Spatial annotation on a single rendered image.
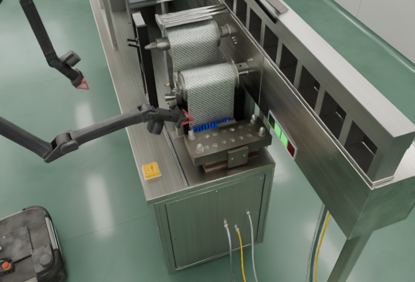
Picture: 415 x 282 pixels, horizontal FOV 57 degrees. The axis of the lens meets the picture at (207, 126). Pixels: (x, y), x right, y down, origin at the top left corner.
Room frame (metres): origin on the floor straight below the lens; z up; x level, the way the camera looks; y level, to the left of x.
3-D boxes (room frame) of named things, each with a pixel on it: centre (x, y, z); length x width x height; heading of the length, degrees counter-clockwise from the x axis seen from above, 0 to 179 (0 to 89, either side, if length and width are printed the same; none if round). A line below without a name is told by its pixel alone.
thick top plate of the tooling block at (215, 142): (1.30, -0.10, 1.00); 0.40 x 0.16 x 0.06; 108
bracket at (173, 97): (1.44, 0.16, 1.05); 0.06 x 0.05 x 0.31; 108
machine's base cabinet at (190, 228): (2.33, 0.36, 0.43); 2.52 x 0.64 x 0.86; 18
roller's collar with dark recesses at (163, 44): (1.65, 0.21, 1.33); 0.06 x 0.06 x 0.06; 18
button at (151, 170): (1.20, 0.28, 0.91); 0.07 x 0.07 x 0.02; 18
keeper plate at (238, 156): (1.22, -0.14, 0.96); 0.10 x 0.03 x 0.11; 108
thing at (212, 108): (1.40, -0.02, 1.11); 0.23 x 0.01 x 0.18; 108
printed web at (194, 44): (1.58, 0.04, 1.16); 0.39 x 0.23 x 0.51; 18
